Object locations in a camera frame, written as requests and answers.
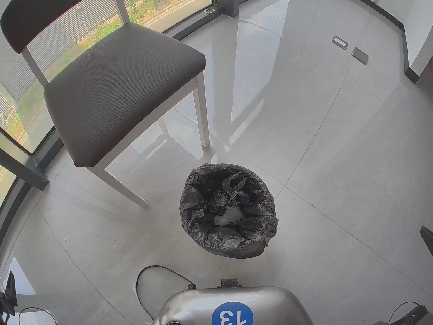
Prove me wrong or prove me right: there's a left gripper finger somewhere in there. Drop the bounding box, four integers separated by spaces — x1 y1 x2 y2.
4 271 17 306

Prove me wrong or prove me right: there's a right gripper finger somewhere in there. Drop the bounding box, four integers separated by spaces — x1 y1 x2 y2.
420 226 433 250

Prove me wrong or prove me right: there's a black plastic bag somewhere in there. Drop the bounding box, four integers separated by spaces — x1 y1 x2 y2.
179 163 280 260

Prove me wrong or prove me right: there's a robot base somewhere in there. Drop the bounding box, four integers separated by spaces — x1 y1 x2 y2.
154 278 317 325

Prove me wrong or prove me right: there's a grey padded white-framed chair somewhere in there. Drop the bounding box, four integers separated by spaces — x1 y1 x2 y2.
0 0 211 208

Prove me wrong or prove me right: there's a black cable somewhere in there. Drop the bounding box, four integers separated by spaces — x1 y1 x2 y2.
387 301 420 323
135 265 197 325
18 307 55 325

